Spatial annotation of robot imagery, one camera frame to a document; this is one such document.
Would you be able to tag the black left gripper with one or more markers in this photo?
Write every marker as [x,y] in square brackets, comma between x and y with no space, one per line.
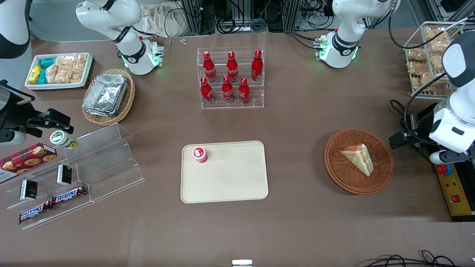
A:
[424,123]

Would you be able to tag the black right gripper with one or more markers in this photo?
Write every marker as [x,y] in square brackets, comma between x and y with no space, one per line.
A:
[15,113]

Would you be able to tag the triangular sandwich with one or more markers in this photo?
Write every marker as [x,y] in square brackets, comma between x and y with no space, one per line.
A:
[359,157]

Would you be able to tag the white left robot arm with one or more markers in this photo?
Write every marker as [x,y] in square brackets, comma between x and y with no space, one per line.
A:
[341,44]

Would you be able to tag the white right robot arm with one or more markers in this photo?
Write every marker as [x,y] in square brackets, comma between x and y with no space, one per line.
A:
[130,52]

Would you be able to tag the aluminium foil tray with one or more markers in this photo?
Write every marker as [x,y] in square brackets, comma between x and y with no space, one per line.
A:
[105,92]
[100,112]

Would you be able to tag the round brown wicker basket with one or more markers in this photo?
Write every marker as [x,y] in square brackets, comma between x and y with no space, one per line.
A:
[345,178]

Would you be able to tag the oval light wicker basket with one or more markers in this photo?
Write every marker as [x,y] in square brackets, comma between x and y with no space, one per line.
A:
[128,100]

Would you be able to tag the beige plastic tray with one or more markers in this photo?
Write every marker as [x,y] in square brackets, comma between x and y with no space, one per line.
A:
[230,178]

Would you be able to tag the green lidded white cup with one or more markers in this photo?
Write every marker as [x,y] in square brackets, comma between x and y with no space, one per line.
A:
[59,138]

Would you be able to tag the grey metal box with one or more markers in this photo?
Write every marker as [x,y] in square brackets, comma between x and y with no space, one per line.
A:
[414,122]

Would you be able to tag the rice cracker pack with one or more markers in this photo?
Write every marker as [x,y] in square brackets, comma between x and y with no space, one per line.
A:
[52,75]
[68,76]
[81,61]
[65,60]

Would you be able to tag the white plastic crate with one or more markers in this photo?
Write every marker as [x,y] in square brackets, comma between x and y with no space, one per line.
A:
[29,86]

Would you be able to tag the teal snack pack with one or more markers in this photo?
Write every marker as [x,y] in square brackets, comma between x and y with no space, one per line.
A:
[42,77]
[47,62]

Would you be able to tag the red cookie box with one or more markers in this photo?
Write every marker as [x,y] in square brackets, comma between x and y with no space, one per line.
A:
[26,159]

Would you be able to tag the small black box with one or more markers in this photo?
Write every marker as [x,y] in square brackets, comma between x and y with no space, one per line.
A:
[64,175]
[28,190]

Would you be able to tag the yellow snack pack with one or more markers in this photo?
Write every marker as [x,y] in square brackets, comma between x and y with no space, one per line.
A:
[35,74]

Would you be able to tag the brown cracker bag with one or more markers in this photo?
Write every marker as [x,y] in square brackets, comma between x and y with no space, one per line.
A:
[417,68]
[439,47]
[436,33]
[437,62]
[417,54]
[423,82]

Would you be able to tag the clear acrylic stepped shelf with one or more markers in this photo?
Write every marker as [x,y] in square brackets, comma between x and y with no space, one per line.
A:
[111,163]

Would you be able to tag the snickers chocolate bar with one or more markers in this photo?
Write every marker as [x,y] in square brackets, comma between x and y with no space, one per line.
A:
[69,194]
[35,212]

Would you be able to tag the black machine with yellow panel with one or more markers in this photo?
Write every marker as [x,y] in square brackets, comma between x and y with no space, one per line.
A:
[454,193]

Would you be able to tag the red lidded yogurt cup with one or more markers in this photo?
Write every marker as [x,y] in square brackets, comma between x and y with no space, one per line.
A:
[199,154]

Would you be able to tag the beige cloth bag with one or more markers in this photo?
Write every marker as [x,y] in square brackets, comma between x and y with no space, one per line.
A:
[159,18]

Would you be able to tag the red cola bottle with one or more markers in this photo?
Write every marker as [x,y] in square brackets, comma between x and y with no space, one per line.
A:
[209,68]
[243,92]
[256,66]
[232,68]
[228,91]
[206,92]

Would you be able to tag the clear acrylic bottle rack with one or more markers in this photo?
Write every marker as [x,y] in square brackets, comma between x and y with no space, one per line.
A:
[256,94]

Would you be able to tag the small white object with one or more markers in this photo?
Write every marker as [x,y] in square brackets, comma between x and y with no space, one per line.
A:
[242,263]

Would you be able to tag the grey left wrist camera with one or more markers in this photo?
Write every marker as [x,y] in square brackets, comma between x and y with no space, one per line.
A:
[451,157]

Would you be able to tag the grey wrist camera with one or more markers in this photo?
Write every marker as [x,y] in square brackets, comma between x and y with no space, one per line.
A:
[11,138]
[451,157]

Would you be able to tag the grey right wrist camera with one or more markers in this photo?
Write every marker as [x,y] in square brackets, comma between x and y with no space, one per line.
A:
[11,138]

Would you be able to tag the aluminium frame post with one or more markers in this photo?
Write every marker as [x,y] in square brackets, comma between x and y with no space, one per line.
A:
[193,15]
[291,13]

